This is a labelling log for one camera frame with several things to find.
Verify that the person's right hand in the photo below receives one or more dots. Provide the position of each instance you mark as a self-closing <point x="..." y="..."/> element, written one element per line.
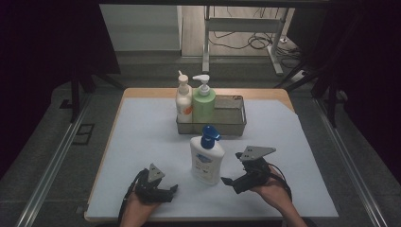
<point x="272" y="192"/>

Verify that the white power strip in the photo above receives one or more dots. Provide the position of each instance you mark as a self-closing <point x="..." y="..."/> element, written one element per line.
<point x="299" y="76"/>

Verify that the cream bottle with orange label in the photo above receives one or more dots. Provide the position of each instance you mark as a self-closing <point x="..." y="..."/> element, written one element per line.
<point x="183" y="101"/>

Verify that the white bottle with blue pump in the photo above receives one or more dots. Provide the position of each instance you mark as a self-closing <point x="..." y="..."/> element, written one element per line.
<point x="206" y="164"/>

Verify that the black metal stand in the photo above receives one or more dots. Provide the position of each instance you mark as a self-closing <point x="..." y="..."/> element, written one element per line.
<point x="331" y="101"/>
<point x="75" y="94"/>

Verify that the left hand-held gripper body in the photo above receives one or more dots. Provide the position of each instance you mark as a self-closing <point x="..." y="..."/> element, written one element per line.
<point x="151" y="186"/>

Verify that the green bottle with white pump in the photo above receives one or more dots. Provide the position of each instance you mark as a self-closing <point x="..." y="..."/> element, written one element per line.
<point x="204" y="104"/>

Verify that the person's left hand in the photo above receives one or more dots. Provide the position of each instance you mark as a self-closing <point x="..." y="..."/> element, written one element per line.
<point x="140" y="208"/>

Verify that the white board panel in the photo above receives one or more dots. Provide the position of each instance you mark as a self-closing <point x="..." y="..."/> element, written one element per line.
<point x="140" y="28"/>

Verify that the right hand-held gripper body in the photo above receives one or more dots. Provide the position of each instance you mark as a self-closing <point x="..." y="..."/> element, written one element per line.
<point x="255" y="170"/>

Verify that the white metal desk frame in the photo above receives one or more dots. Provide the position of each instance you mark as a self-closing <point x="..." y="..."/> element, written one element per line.
<point x="242" y="24"/>

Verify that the grey metal mesh basket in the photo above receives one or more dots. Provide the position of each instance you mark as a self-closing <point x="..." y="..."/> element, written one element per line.
<point x="230" y="116"/>

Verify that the aluminium floor rail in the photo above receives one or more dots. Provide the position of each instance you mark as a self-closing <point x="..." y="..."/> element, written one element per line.
<point x="350" y="164"/>
<point x="53" y="160"/>

